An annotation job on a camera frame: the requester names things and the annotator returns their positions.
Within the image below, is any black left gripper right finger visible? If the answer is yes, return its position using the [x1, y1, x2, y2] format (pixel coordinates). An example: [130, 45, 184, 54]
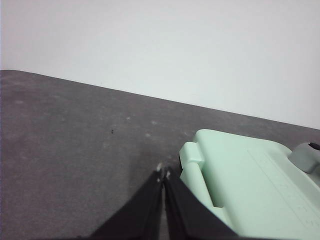
[163, 169, 241, 240]

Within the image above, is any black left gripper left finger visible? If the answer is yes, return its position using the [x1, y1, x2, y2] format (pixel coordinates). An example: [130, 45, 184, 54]
[87, 169, 165, 240]

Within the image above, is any silver griddle cover handle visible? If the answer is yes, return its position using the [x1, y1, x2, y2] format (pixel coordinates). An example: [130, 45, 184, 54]
[287, 141, 320, 174]

